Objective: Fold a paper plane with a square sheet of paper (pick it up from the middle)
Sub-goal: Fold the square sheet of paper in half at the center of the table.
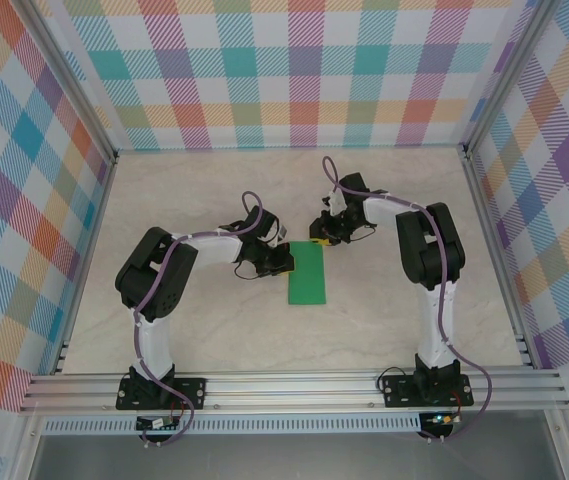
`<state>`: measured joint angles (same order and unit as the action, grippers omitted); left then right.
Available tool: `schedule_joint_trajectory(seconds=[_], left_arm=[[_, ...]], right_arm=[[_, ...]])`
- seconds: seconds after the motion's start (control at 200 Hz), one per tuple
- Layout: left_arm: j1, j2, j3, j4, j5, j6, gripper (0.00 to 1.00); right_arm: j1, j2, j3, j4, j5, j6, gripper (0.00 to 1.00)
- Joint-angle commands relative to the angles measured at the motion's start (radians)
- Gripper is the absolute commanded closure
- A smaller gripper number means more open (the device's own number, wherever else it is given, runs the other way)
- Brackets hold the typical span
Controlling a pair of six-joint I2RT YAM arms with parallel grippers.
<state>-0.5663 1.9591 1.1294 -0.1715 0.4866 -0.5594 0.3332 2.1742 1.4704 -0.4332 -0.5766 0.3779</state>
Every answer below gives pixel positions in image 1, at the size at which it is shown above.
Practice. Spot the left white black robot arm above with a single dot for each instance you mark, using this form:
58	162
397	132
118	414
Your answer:
156	340

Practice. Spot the aluminium table side rail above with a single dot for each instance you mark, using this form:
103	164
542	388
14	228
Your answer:
488	225
95	222

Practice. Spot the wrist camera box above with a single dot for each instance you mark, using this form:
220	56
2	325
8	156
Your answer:
282	232
336	202

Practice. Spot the aluminium frame post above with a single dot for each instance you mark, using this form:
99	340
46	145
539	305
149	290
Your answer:
504	75
79	85

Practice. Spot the small green-lit circuit board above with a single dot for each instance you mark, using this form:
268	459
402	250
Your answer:
441	419

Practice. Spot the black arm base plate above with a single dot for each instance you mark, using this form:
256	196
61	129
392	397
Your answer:
396	392
194	392

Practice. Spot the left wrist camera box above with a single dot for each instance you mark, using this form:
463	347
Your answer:
282	232

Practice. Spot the small black circuit board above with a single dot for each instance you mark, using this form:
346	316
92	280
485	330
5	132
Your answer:
156	424

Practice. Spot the long aluminium mounting rail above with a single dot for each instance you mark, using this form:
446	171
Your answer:
289	390

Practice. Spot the aluminium frame leg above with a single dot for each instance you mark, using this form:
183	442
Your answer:
561	445
26	450

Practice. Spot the green paper sheet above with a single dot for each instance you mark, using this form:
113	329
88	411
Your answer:
306	280

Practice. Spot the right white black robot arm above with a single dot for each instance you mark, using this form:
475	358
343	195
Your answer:
434	320

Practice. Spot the grey metal shelf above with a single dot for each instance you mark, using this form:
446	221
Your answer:
289	457

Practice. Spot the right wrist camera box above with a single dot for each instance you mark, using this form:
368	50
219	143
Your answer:
336	202

